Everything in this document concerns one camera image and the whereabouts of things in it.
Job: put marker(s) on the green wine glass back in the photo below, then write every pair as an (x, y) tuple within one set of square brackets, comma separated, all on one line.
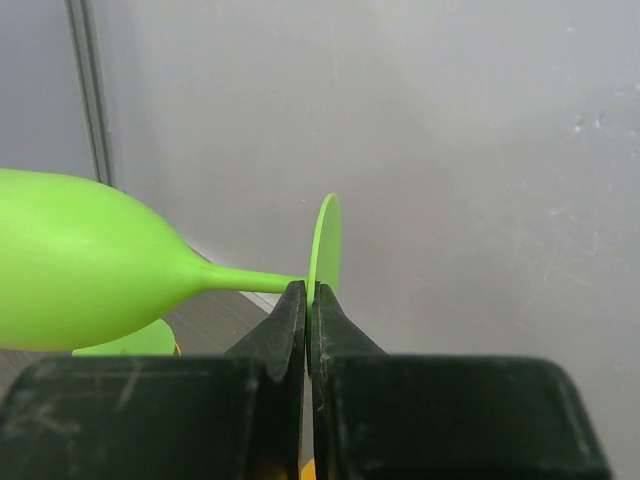
[(156, 339)]

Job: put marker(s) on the orange wine glass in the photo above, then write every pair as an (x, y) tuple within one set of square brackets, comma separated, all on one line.
[(308, 472)]

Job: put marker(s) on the green wine glass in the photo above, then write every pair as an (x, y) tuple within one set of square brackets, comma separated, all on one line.
[(83, 264), (156, 339)]

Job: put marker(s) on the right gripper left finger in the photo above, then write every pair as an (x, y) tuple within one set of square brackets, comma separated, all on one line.
[(232, 416)]

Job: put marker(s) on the green wine glass front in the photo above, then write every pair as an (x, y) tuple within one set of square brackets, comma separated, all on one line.
[(83, 264)]

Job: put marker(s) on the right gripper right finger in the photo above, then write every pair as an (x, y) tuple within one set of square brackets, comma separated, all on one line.
[(379, 415)]

